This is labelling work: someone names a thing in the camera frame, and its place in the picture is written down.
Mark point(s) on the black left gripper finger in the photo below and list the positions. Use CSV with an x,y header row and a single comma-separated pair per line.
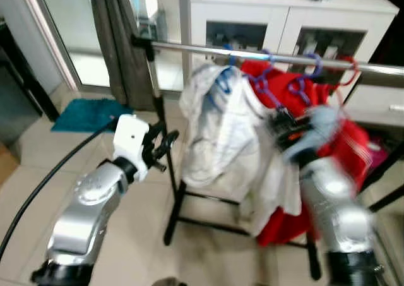
x,y
156,129
169,142

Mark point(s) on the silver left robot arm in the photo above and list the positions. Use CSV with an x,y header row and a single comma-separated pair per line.
x,y
82,216

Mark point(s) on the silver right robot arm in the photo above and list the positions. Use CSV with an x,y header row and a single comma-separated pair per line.
x,y
334,204

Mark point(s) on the purple plastic hanger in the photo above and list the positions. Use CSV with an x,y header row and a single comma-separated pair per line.
x,y
265,87
317,64

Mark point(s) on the red plastic hanger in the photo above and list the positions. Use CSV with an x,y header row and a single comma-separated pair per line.
x,y
353,71

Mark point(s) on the white denim jacket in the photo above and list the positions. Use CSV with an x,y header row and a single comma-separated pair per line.
x,y
208,134

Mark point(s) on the red polo shirt striped trim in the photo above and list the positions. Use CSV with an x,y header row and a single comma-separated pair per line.
x,y
353,141

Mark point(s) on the teal floor mat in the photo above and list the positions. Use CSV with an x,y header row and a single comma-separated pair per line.
x,y
88,115

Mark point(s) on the metal clothes rack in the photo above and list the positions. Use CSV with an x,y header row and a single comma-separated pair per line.
x,y
189,48

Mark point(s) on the pink floor appliance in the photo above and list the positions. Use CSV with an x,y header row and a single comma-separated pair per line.
x,y
377,154

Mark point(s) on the grey curtain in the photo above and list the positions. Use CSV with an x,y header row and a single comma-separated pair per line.
x,y
117,46

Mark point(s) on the black tripod stand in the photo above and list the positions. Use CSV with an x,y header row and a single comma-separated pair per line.
x,y
385,172

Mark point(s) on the glass sliding door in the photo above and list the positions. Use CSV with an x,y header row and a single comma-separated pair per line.
x,y
69,27

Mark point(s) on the black side table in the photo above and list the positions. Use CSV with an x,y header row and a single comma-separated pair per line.
x,y
19,90

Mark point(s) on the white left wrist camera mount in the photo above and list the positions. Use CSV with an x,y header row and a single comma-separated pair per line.
x,y
129,137

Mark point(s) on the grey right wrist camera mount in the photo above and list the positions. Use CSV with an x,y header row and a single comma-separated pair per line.
x,y
322,125

